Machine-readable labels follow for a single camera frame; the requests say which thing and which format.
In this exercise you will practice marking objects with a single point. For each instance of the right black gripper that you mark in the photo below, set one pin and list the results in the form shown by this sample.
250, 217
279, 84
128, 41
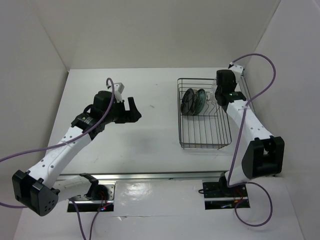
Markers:
234, 81

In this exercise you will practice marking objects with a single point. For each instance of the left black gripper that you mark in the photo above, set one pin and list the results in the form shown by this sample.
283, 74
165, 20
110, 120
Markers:
131, 115

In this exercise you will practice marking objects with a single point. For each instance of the clear glass square plate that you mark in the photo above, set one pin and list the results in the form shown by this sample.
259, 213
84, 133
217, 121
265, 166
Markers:
212, 93

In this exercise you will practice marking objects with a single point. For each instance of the blue patterned round plate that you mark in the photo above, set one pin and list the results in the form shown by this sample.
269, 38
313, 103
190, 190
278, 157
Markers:
201, 100

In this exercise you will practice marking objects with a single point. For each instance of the smoky glass square plate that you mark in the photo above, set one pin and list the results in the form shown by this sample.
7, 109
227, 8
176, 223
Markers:
195, 110

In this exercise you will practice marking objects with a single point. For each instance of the black round plate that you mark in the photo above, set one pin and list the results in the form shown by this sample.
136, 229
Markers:
187, 106

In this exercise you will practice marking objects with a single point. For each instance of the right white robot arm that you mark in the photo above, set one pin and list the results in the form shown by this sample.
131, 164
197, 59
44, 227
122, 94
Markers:
257, 152

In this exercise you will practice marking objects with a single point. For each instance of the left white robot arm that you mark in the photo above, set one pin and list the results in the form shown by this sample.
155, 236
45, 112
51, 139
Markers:
38, 187

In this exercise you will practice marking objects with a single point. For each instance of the right side aluminium rail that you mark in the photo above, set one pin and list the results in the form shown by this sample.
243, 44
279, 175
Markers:
244, 85

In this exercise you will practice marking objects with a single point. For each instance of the aluminium rail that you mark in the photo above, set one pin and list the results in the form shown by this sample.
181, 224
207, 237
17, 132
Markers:
244, 85
155, 176

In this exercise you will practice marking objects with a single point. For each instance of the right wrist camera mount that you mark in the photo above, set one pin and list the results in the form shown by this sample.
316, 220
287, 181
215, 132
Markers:
238, 70

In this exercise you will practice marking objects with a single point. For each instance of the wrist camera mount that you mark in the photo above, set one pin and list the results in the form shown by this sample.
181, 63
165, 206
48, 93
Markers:
238, 70
118, 90

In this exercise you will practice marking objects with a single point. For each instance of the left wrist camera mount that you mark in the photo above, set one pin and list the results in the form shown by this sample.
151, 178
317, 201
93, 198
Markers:
118, 90

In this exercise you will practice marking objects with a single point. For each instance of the grey wire dish rack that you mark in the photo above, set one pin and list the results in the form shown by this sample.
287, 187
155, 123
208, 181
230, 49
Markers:
210, 129

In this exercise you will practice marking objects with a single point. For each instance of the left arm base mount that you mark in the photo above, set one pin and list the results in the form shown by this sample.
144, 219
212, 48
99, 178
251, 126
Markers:
104, 198

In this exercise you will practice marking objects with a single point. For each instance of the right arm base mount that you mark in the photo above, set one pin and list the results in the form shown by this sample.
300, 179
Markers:
217, 196

